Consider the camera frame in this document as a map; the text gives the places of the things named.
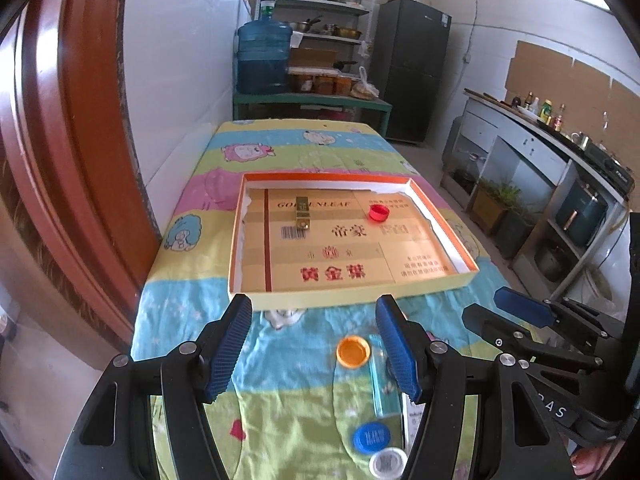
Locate grey kitchen counter cabinet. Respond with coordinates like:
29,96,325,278
440,89,636,306

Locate dark teal air fryer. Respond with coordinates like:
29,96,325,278
555,180,609,247

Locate green bench table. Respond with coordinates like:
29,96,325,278
233,91,392,137

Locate red-brown wooden door frame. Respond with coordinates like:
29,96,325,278
0,0,163,356

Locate brown cardboard carton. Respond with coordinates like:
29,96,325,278
289,47,338,68

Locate wooden planter with plants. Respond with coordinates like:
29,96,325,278
470,180,521,236

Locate black gas stove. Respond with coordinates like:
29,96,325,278
582,140,636,196

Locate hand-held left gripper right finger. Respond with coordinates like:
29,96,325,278
375,294,576,480

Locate dark grey refrigerator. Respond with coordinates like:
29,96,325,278
371,0,452,143

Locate clear plastic bag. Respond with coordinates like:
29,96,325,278
351,66,381,100

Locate cartoon printed blanket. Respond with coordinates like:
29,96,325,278
131,119,541,480

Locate person's right hand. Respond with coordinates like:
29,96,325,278
570,442,621,478

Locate clear plastic tube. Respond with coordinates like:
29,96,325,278
369,335,405,418

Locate blue water jug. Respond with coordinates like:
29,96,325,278
236,2,293,95

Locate gold metal lighter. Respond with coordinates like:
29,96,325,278
291,194,313,233

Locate orange bottle cap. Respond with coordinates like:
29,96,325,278
336,335,372,368

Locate metal cooking pot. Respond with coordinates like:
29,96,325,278
534,242,568,281

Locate silver white bottle cap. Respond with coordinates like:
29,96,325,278
369,447,408,479

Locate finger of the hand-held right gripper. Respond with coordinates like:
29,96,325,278
493,287,626,341
461,304,606,376

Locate shallow yellow cardboard box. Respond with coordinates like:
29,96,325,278
228,171,479,311

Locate dark planter box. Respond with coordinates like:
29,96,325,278
495,207,538,261

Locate row of amber jars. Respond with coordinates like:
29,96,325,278
287,72,358,96

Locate blue bottle cap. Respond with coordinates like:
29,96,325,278
353,422,393,456

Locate cardboard wall panels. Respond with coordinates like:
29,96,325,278
505,40,640,146

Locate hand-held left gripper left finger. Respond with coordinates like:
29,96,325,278
52,294,253,480

